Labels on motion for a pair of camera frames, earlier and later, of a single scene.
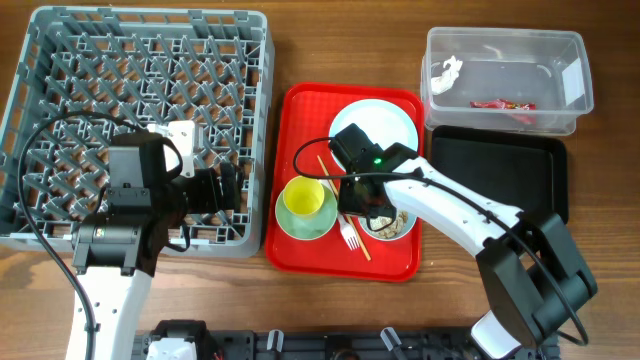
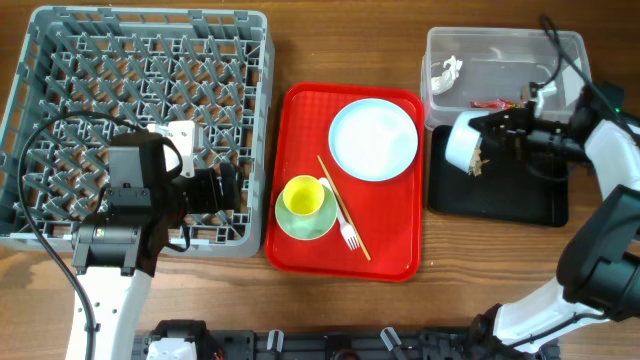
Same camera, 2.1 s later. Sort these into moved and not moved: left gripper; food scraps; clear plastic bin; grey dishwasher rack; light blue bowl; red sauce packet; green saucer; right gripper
Moved: right gripper; food scraps; light blue bowl
Not moved: clear plastic bin; green saucer; red sauce packet; grey dishwasher rack; left gripper
